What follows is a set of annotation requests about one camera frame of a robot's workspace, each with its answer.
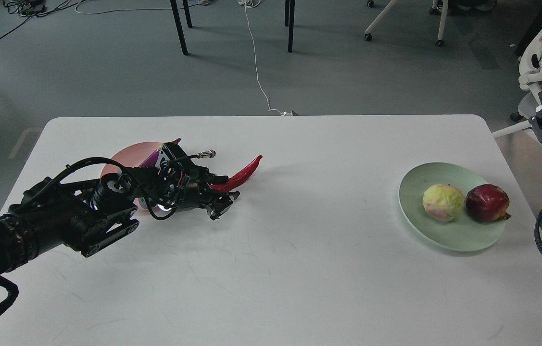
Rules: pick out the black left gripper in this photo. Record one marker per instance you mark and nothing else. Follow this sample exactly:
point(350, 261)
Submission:
point(181, 185)

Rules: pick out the red chili pepper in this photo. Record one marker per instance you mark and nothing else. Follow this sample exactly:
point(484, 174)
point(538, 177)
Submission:
point(239, 178)

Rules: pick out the purple eggplant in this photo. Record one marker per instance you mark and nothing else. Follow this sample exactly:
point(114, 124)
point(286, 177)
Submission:
point(153, 159)

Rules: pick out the red pomegranate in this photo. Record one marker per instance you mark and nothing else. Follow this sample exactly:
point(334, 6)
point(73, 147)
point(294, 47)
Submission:
point(487, 203)

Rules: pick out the green yellow round fruit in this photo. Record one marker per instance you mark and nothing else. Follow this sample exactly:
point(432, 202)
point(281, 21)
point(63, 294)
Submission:
point(443, 202)

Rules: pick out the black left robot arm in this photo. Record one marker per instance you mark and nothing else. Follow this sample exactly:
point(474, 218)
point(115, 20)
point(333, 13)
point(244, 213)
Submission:
point(91, 204)

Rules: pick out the pink plate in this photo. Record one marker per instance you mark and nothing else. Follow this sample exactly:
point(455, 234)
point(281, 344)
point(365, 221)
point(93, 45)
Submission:
point(133, 155)

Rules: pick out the green plate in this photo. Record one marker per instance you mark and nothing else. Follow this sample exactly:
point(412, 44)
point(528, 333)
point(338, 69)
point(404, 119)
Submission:
point(462, 234)

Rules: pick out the white office chair base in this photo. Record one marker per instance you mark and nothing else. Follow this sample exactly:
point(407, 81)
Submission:
point(393, 20)

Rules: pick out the black table leg left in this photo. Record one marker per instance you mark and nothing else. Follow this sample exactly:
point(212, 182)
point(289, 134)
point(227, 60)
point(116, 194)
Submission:
point(175, 9)

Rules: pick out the black table leg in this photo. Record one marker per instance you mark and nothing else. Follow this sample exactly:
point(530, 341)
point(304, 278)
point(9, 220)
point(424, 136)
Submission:
point(289, 17)
point(175, 9)

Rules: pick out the black table leg right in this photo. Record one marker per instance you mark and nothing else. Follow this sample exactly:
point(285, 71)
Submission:
point(289, 17)

